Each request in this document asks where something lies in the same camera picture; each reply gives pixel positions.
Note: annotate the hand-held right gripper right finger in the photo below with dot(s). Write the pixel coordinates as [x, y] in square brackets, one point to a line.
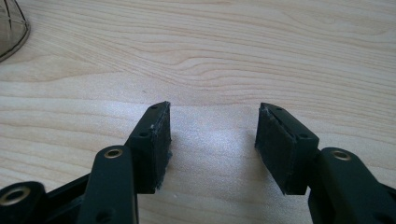
[283, 155]

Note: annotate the clear glass mug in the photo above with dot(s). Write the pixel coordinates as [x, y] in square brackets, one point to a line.
[11, 28]

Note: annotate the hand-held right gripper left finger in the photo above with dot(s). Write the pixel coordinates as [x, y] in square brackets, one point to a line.
[152, 149]

